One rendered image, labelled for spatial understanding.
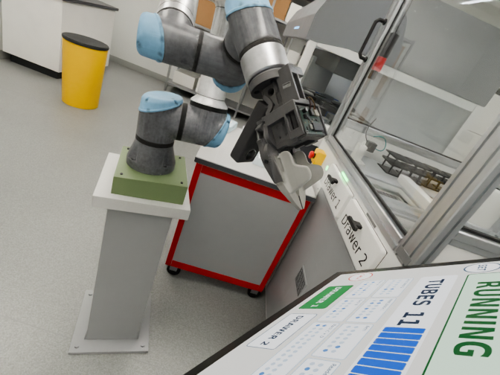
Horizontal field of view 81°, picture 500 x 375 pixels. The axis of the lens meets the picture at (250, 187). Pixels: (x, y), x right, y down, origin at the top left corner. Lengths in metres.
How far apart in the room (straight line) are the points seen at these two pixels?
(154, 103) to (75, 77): 2.66
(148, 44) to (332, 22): 1.46
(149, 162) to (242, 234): 0.72
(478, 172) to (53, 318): 1.56
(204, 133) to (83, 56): 2.64
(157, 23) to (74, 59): 2.91
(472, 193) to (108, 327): 1.31
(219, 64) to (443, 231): 0.59
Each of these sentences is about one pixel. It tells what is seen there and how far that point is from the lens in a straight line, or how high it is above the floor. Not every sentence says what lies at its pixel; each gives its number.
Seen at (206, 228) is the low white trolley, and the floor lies 0.40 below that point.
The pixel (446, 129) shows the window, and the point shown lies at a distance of 0.92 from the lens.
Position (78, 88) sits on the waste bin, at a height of 0.21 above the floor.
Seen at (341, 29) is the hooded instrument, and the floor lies 1.48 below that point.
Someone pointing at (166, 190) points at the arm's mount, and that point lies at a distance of 0.93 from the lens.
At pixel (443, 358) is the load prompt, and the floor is 1.14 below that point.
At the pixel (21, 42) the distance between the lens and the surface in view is 4.53.
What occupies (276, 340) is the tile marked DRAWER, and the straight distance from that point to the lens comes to 0.38.
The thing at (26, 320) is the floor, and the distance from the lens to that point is 1.60.
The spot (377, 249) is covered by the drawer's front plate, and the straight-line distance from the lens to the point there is 0.90.
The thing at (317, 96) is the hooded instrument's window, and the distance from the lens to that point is 1.98.
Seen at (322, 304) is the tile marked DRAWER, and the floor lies 1.01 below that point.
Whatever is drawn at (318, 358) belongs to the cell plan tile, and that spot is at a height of 1.07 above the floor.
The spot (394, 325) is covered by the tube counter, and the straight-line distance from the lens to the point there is 0.36.
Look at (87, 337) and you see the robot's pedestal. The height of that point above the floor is 0.03.
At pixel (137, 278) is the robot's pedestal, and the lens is 1.21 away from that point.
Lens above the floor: 1.30
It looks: 26 degrees down
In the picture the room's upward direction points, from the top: 23 degrees clockwise
